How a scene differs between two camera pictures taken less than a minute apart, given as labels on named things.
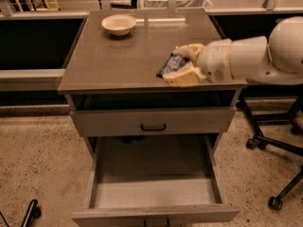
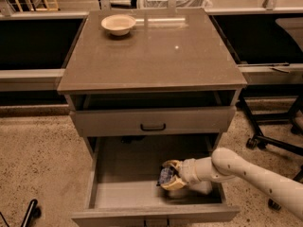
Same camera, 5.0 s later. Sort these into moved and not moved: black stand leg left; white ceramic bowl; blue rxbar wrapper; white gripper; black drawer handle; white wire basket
Moved: white gripper; blue rxbar wrapper
Not moved: black drawer handle; white ceramic bowl; black stand leg left; white wire basket
